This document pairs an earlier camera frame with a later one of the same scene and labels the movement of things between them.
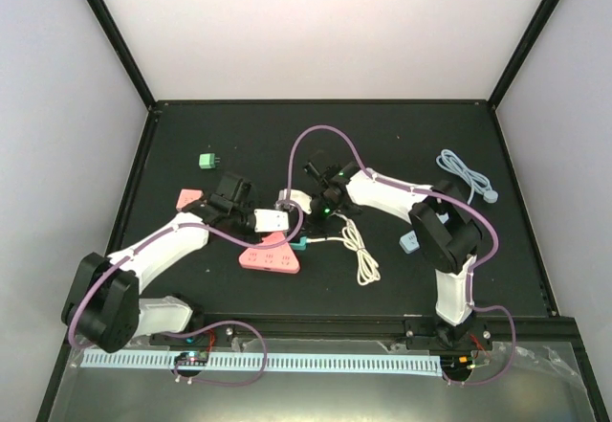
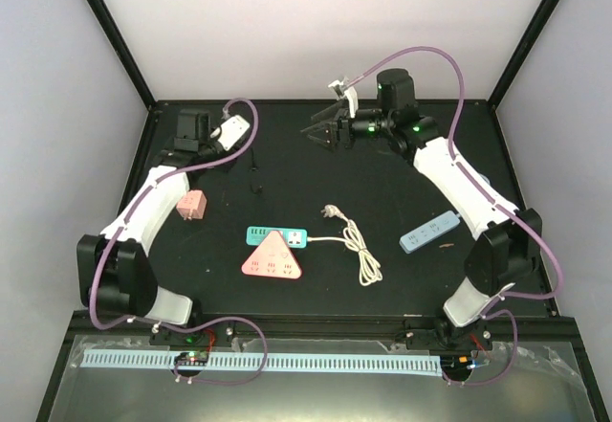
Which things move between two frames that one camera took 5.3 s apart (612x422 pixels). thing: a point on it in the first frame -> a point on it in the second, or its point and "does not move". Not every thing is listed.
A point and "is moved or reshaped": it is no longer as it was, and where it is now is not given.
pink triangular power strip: [278, 258] is moved or reshaped
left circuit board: [192, 358] does not move
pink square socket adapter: [187, 195] does not move
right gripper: [317, 223] -> [341, 122]
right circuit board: [456, 364] does not move
